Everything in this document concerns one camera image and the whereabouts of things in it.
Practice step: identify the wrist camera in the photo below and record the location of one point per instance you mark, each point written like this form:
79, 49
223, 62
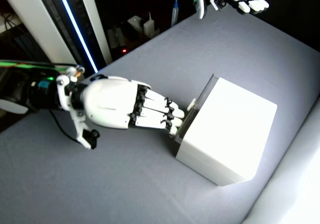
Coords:
220, 3
91, 137

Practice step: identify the black device with red light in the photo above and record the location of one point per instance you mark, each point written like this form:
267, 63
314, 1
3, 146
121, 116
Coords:
117, 39

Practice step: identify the white column with blue light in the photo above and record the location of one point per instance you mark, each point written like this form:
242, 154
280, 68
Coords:
32, 13

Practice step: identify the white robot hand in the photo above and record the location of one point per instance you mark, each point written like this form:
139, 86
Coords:
252, 1
107, 103

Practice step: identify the white drawer cabinet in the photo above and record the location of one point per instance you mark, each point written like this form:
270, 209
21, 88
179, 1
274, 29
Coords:
232, 131

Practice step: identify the clear plastic drawer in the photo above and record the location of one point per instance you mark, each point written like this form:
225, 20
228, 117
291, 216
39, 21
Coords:
200, 96

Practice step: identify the white adapter box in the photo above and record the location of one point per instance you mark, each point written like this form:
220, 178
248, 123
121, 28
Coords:
135, 23

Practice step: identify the grey table cloth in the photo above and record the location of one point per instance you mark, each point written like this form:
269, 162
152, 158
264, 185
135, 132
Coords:
125, 184

